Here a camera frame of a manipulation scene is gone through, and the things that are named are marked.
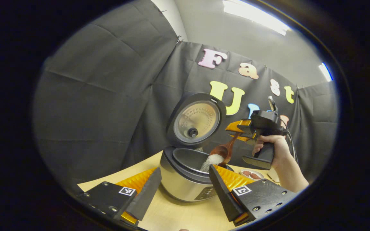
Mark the small ceiling light panel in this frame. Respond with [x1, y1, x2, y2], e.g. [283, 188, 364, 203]
[318, 63, 333, 81]

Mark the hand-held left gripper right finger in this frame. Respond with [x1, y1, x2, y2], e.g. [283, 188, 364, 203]
[208, 165, 298, 227]

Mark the silver black rice cooker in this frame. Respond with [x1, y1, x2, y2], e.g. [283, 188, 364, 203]
[159, 93, 235, 202]

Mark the round white plate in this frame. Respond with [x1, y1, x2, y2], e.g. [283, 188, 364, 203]
[240, 169, 264, 181]

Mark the white rice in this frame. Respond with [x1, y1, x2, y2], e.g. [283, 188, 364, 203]
[200, 154, 225, 173]

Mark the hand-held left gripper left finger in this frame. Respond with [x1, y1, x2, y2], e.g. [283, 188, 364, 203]
[77, 167, 162, 227]

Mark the black backdrop cloth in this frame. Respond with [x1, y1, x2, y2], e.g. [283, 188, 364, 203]
[32, 0, 339, 193]

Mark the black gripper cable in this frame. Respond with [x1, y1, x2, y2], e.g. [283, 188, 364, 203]
[284, 125, 298, 165]

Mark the brown wooden spoon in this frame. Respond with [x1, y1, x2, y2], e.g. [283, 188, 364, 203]
[209, 132, 242, 168]

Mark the long ceiling light panel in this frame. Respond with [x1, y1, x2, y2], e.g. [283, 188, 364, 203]
[223, 0, 291, 36]

